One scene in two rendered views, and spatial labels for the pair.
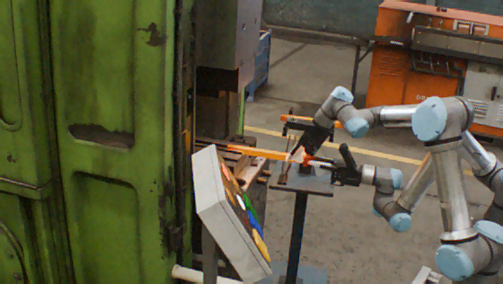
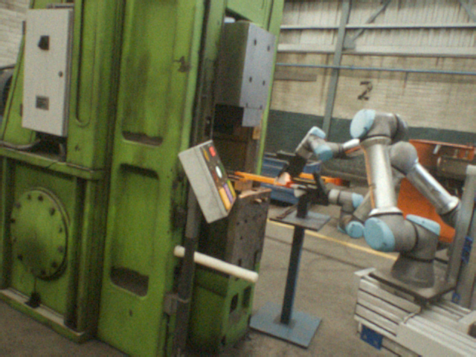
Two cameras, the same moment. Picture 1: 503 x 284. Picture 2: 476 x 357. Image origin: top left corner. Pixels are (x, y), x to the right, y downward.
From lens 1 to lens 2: 0.72 m
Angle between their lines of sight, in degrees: 19
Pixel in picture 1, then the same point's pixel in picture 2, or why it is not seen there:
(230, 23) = (239, 73)
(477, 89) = not seen: outside the picture
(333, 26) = not seen: hidden behind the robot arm
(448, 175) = (375, 163)
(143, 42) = (175, 70)
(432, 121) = (362, 121)
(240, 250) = (204, 190)
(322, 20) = not seen: hidden behind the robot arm
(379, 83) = (406, 204)
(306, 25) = (359, 172)
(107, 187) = (141, 179)
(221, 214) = (194, 158)
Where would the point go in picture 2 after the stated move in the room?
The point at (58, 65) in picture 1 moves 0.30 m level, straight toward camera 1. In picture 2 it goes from (122, 86) to (112, 84)
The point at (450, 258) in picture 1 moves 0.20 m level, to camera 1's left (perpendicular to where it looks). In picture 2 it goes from (373, 227) to (314, 217)
